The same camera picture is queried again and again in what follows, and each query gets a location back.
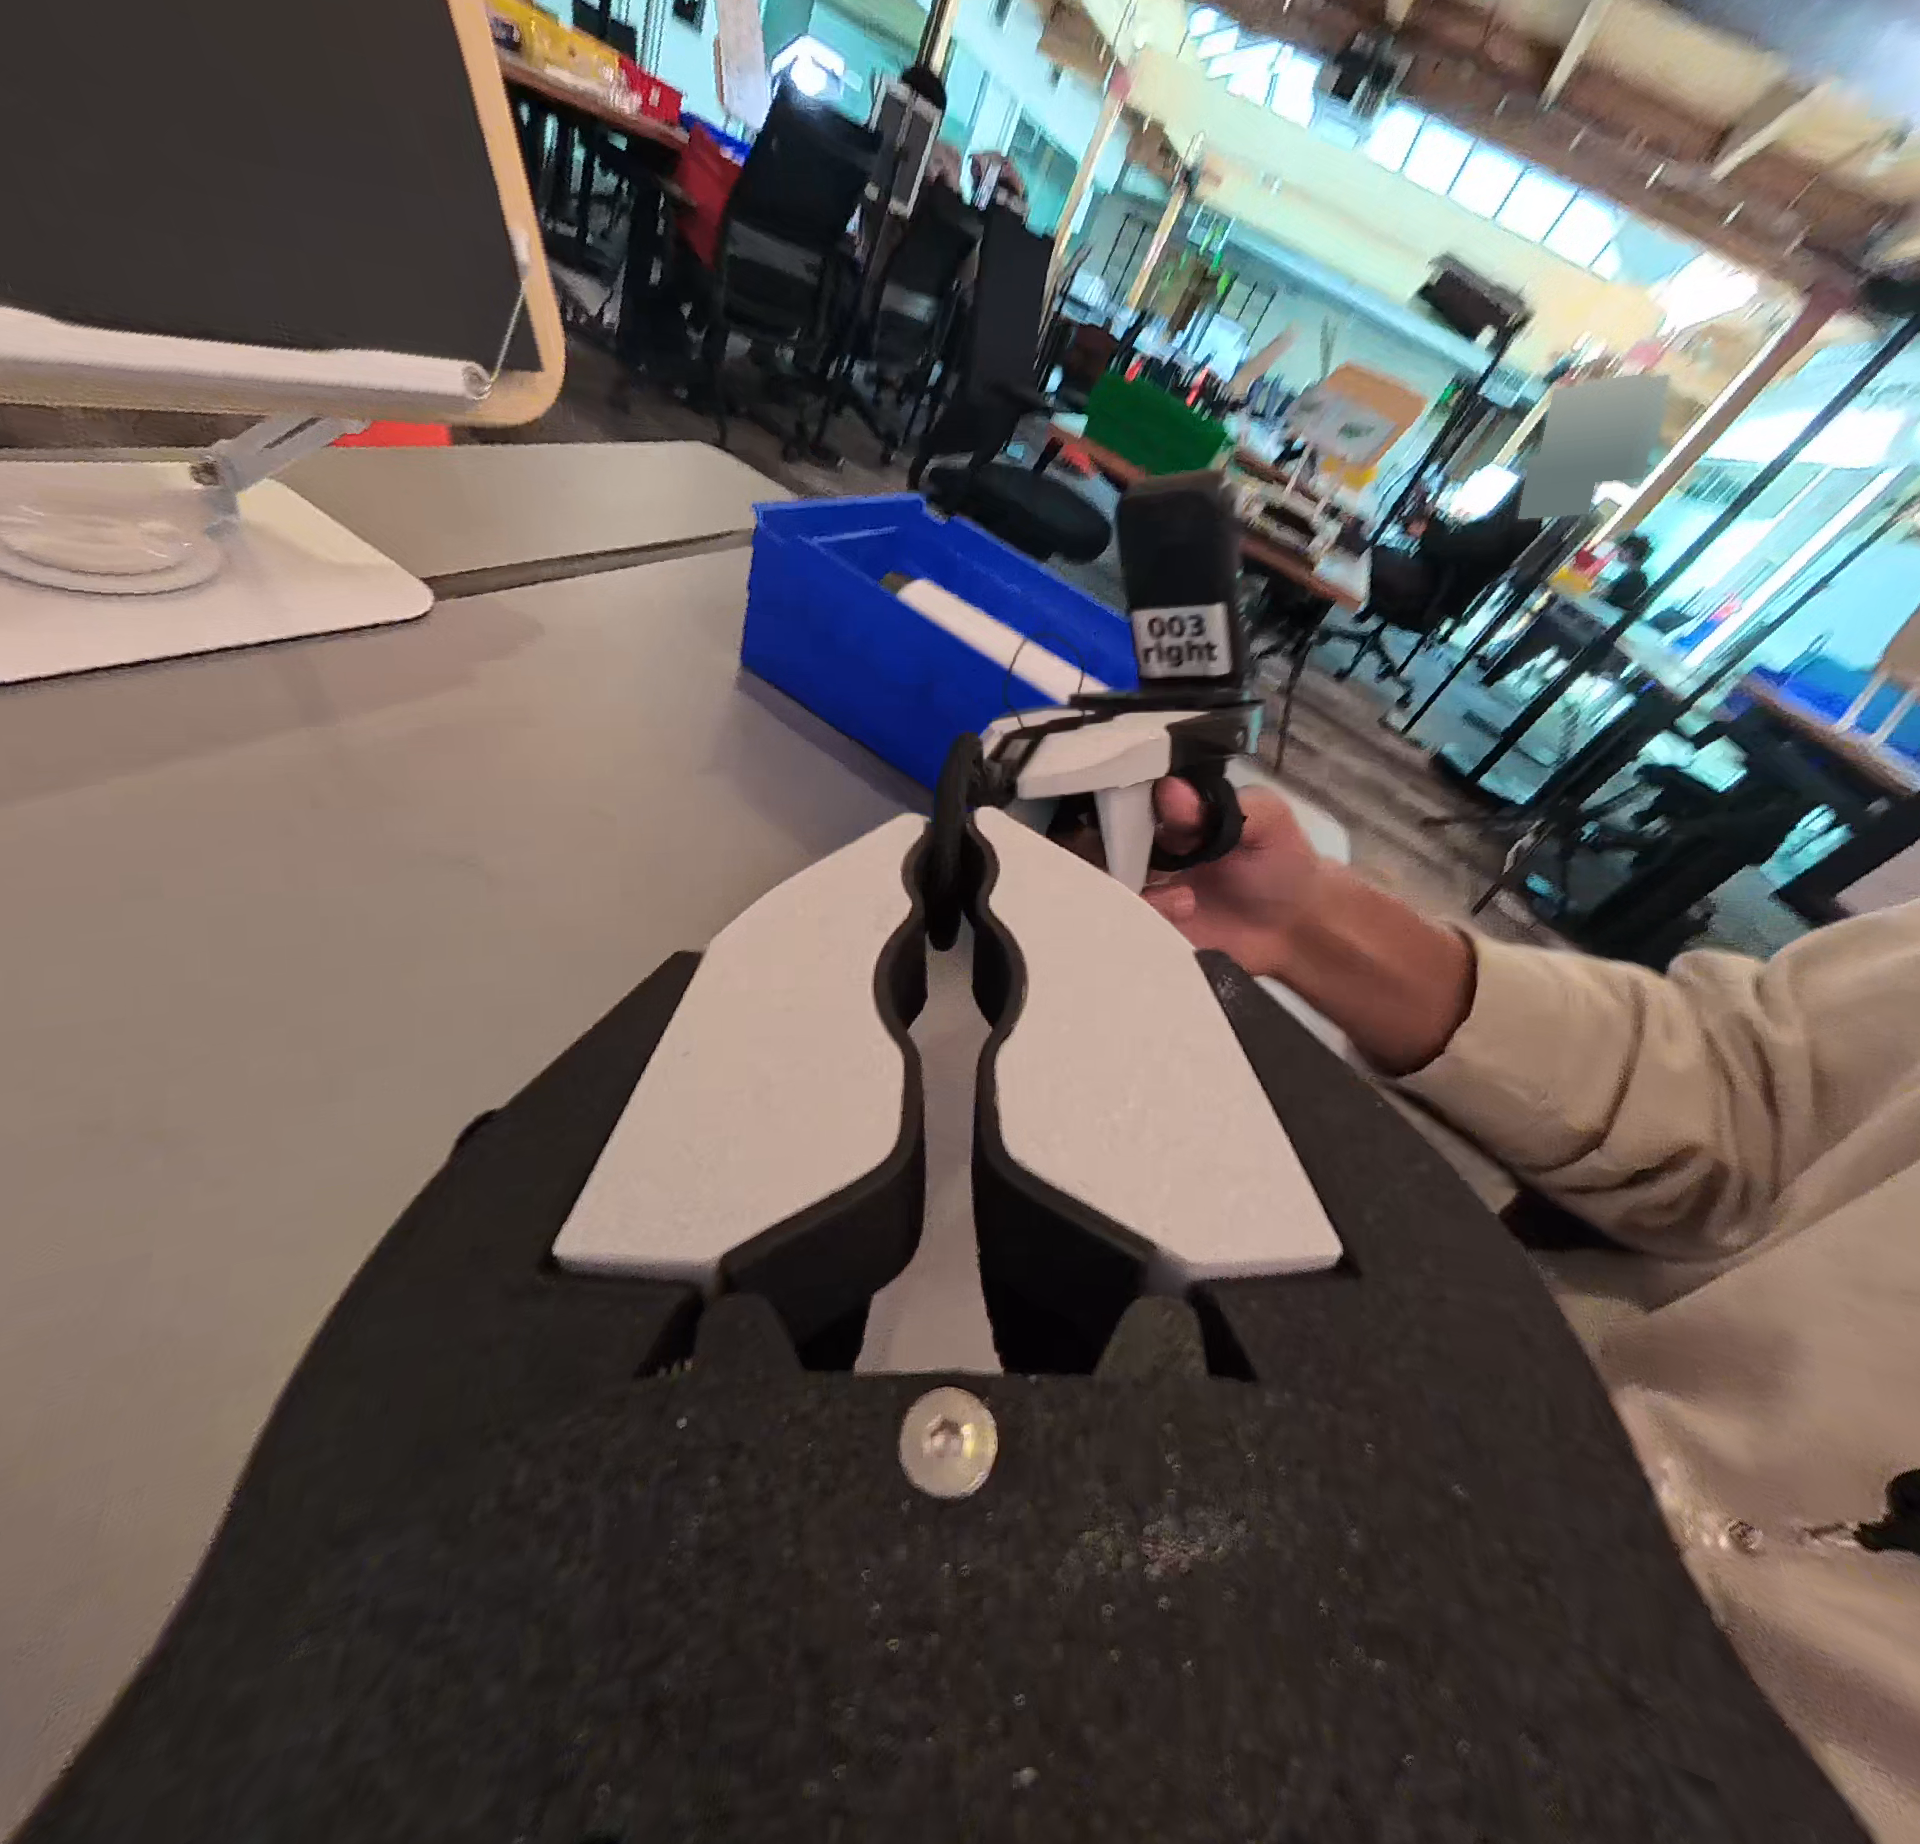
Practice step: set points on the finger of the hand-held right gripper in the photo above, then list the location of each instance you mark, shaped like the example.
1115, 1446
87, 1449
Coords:
1101, 777
1080, 735

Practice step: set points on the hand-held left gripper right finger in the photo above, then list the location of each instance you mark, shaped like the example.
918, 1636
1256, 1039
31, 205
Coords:
1140, 1081

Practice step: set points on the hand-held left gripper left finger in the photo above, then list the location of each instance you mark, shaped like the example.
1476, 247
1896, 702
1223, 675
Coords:
751, 1081

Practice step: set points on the blue plastic storage bin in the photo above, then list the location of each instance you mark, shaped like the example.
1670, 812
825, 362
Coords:
840, 661

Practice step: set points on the person's right forearm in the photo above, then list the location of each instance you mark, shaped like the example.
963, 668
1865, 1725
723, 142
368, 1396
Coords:
1575, 1095

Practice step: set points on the grey desk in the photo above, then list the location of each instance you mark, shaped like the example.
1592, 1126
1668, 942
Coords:
376, 976

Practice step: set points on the person's right hand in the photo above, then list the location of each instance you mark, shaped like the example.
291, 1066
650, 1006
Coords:
1276, 886

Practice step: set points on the green crate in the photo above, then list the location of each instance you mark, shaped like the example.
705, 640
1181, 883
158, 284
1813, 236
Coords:
1156, 427

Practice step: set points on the black office chair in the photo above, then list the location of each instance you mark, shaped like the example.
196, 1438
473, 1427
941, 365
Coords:
796, 208
1020, 502

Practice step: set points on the white tablet stand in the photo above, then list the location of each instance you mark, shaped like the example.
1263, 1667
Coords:
301, 601

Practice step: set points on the red storage bins row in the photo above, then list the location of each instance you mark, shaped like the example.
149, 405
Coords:
653, 89

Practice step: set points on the person's cream sweater torso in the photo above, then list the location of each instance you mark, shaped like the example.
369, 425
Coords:
1770, 1425

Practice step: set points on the yellow storage bins row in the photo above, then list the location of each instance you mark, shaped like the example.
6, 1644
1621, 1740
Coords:
561, 44

